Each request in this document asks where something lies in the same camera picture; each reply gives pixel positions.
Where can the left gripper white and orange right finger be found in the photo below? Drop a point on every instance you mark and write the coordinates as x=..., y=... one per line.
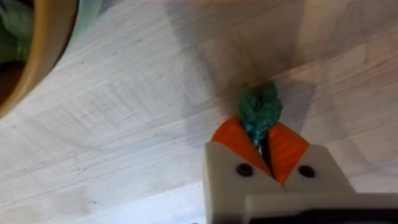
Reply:
x=298, y=161

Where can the left gripper white and orange left finger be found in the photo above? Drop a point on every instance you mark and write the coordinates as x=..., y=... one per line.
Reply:
x=230, y=174

